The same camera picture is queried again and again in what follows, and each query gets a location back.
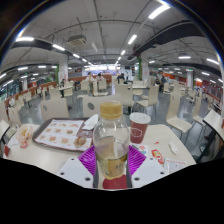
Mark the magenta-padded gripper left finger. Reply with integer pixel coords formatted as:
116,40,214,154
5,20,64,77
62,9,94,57
57,144,100,190

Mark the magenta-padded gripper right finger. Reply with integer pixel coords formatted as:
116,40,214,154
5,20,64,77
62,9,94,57
125,144,168,190

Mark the clear bottle with tan cap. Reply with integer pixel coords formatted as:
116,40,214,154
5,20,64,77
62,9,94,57
92,100,130,180

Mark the red ketchup packet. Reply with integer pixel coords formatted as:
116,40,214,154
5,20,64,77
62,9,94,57
150,148,165,165

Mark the red paper cup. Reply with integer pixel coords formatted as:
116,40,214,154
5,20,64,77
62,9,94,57
128,112,152,145

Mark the clear plastic wrapped packet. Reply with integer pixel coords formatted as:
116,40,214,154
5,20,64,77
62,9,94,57
163,157,188,174

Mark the crumpled white napkin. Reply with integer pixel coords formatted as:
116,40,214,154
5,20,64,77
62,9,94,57
81,113,100,131

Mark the small white packet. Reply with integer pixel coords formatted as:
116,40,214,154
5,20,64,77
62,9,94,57
168,141,180,156

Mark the dark food tray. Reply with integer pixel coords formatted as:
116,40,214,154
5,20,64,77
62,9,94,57
32,117,99,153

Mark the beige chair with metal legs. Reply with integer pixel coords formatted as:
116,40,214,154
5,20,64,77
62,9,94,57
165,96,194,134

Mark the clear bag of fried snacks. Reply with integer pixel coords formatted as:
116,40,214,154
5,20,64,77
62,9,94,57
14,124,34,148

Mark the red card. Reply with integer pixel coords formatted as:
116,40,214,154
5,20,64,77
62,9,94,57
3,144,11,158

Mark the neighbouring beige table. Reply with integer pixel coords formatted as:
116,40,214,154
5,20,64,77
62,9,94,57
203,109,224,141

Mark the ceiling air conditioner unit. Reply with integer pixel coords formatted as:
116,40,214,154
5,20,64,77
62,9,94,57
66,34,88,47

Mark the group of ceiling lights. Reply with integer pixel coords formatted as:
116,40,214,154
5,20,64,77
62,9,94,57
0,2,224,88

